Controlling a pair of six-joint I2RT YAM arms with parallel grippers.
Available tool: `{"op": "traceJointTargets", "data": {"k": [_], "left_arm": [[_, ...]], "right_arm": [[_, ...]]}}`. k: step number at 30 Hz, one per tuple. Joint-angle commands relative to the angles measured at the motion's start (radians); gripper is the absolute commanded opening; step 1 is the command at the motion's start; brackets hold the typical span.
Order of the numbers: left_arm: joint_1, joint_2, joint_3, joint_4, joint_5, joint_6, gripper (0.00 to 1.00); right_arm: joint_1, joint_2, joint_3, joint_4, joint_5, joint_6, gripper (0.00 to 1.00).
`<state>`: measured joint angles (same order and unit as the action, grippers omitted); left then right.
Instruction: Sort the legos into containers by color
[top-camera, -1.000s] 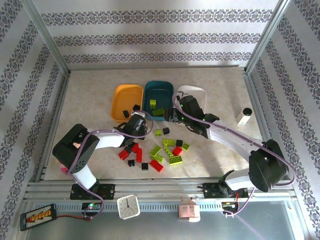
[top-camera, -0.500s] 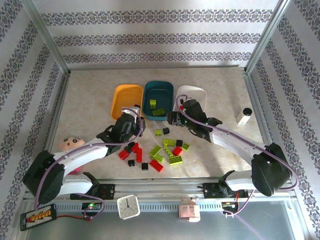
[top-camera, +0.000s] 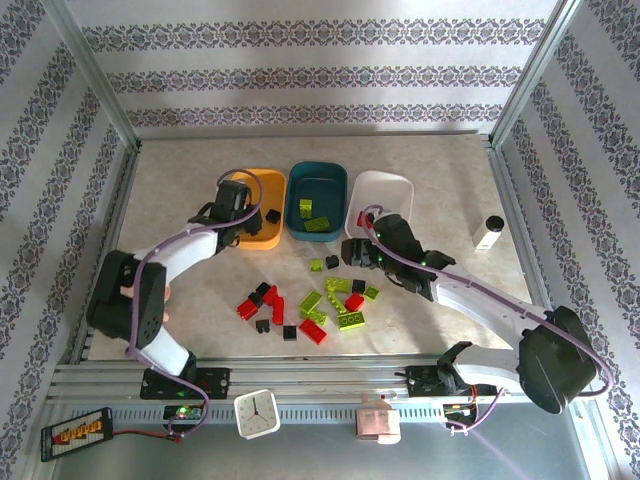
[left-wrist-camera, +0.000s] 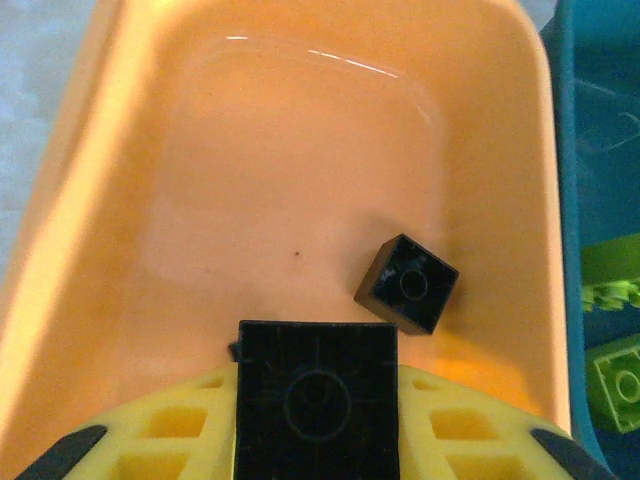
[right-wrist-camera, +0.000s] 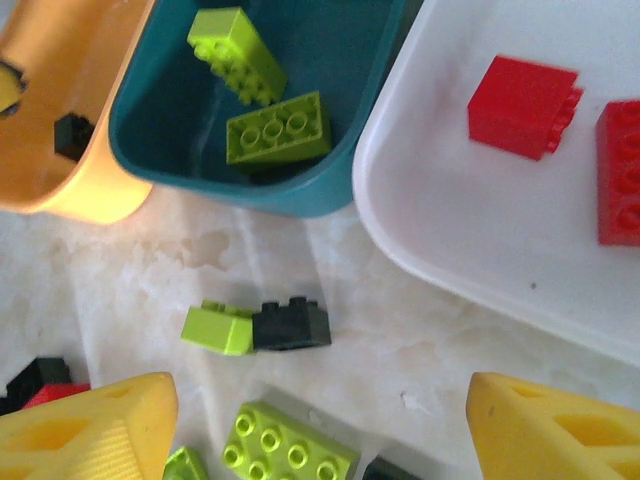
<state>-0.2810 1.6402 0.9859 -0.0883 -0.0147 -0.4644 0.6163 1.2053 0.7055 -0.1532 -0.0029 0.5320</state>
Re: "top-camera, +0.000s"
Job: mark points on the red sloped lego brick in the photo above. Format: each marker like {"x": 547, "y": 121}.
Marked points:
{"x": 354, "y": 302}

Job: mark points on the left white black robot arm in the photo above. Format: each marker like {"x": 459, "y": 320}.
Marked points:
{"x": 190, "y": 245}

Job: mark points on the aluminum side rail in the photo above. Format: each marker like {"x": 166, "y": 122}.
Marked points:
{"x": 510, "y": 210}
{"x": 120, "y": 200}

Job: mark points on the orange plastic container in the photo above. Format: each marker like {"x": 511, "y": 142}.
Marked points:
{"x": 270, "y": 190}

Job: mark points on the teal plastic container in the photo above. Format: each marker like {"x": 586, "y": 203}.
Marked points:
{"x": 325, "y": 185}

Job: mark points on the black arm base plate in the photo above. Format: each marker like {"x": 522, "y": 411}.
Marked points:
{"x": 420, "y": 382}
{"x": 215, "y": 382}

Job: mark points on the plush doll with face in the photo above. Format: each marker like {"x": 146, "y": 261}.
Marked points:
{"x": 127, "y": 291}

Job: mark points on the pink toy house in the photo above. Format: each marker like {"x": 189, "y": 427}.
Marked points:
{"x": 377, "y": 422}

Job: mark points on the aluminum mounting rail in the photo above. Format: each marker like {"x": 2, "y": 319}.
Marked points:
{"x": 310, "y": 375}

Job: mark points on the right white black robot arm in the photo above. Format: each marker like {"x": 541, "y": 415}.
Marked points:
{"x": 480, "y": 305}

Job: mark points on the small lime green lego brick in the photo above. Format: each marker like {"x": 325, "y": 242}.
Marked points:
{"x": 316, "y": 265}
{"x": 371, "y": 293}

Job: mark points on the white bottle with black cap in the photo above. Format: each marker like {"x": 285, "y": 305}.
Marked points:
{"x": 487, "y": 235}

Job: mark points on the black box with green LEDs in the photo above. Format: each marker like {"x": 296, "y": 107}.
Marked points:
{"x": 182, "y": 412}

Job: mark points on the white plastic container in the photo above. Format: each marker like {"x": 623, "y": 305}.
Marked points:
{"x": 385, "y": 195}

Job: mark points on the aluminum frame post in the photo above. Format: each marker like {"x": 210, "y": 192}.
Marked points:
{"x": 535, "y": 70}
{"x": 95, "y": 85}

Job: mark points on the white square clock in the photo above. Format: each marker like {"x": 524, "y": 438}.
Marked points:
{"x": 256, "y": 415}

